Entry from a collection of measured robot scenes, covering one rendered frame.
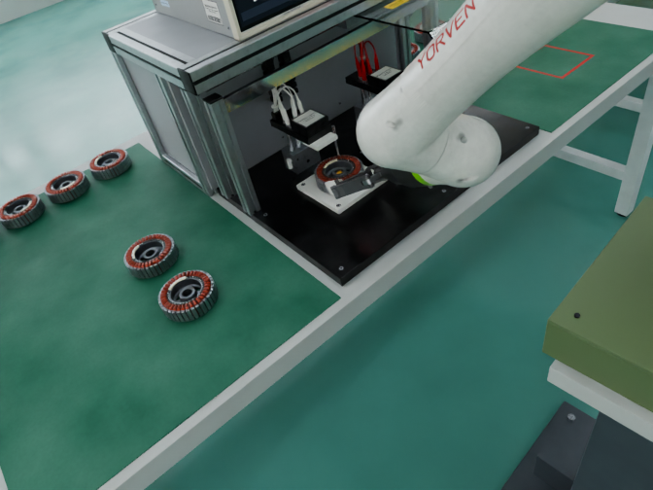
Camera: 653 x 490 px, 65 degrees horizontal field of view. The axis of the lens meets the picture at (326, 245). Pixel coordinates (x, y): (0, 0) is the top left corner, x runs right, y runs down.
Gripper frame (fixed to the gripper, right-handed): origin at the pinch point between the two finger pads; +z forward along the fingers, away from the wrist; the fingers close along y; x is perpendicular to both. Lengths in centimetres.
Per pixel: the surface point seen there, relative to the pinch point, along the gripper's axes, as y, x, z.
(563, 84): -68, 10, 0
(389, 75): -23.5, -14.2, 7.0
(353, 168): -2.1, -0.3, 3.9
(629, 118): -180, 60, 63
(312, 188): 6.0, -0.3, 10.7
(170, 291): 44.8, 1.7, 7.0
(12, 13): -17, -260, 598
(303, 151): 1.1, -8.1, 16.4
